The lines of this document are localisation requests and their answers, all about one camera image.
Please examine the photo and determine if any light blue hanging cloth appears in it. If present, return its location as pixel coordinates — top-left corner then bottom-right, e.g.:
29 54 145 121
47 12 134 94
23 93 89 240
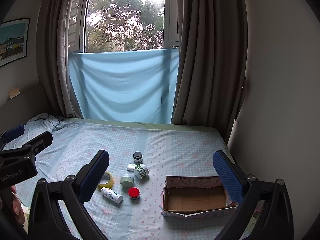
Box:
68 49 180 125

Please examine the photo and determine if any pale green fitted sheet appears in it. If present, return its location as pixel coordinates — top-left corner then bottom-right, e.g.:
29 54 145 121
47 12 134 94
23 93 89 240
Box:
59 118 228 145

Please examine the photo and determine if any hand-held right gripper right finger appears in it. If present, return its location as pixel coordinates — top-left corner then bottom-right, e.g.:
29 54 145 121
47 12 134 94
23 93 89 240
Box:
212 150 294 240

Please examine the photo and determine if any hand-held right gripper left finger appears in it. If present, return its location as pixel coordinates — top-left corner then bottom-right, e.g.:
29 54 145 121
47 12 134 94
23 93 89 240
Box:
28 149 110 240

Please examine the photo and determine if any red lid jar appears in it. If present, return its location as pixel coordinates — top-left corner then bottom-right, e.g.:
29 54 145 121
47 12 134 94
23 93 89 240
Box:
128 187 140 200

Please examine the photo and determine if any pale green jar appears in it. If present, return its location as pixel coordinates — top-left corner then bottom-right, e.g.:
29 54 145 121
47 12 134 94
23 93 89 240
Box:
120 174 134 187

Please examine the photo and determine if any checkered floral bed cover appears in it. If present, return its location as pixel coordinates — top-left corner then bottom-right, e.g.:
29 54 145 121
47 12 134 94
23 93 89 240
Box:
0 114 237 240

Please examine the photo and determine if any white plastic bottle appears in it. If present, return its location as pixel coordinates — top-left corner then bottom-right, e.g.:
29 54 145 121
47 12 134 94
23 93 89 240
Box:
101 187 123 204

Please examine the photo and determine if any brown curtain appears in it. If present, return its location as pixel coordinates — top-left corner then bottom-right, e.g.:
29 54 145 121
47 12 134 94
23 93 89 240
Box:
36 0 94 119
171 0 248 143

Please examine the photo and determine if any wall poster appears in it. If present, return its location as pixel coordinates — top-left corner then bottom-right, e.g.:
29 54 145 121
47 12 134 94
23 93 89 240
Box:
0 17 31 68

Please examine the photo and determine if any cardboard box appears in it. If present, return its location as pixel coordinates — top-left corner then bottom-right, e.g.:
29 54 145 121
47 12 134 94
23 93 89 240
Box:
161 175 239 217

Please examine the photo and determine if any person's left hand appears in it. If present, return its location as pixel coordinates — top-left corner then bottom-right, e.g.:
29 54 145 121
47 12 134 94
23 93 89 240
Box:
11 185 26 225

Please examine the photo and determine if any yellow tape roll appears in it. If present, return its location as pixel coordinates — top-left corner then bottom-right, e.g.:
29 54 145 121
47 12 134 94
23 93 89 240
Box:
97 171 115 190

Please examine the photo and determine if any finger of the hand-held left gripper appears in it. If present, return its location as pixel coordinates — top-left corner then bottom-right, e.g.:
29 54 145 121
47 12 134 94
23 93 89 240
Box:
15 131 54 160
0 125 25 151

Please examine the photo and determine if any window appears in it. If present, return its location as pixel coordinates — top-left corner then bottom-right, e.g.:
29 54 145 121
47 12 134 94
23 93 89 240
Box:
67 0 181 54

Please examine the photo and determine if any grey padded headboard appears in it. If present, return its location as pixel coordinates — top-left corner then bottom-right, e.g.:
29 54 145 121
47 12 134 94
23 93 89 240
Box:
0 81 62 128

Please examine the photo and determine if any green white label jar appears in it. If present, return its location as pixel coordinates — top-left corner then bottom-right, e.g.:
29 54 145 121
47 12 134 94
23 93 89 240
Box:
133 163 150 180

